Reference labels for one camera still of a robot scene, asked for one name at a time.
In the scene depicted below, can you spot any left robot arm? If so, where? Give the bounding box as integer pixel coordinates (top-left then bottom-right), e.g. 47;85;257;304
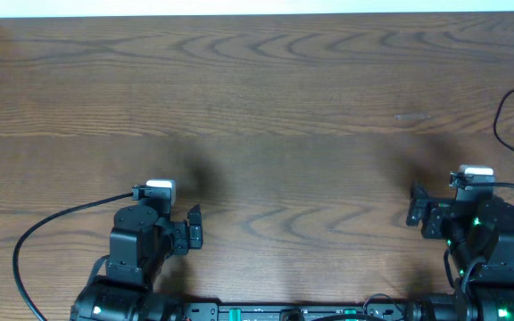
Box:
70;199;203;321

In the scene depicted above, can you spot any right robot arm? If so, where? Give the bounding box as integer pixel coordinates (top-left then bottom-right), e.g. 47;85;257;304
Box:
403;185;514;321

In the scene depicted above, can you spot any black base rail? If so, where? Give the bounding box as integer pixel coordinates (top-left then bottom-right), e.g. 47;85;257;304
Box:
180;299;407;321

